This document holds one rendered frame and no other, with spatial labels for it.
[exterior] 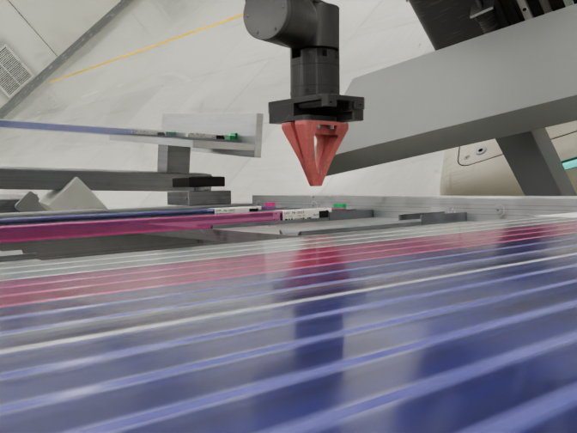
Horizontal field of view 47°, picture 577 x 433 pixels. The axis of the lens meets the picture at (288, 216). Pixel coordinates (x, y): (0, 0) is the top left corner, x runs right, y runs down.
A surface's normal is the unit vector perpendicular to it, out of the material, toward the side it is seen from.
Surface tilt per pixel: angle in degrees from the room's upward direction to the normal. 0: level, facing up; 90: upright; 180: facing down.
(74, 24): 90
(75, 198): 90
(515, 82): 0
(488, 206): 47
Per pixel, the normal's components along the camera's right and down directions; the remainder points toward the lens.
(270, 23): -0.55, 0.05
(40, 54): 0.64, 0.03
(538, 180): -0.39, 0.71
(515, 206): -0.77, 0.05
